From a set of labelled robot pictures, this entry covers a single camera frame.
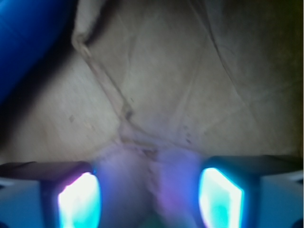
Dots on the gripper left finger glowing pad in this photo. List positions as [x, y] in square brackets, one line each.
[49, 195]

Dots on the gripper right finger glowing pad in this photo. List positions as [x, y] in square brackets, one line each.
[264, 191]

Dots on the brown paper bag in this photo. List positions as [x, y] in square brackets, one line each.
[163, 78]

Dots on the blue plastic bottle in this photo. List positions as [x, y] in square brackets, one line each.
[28, 29]

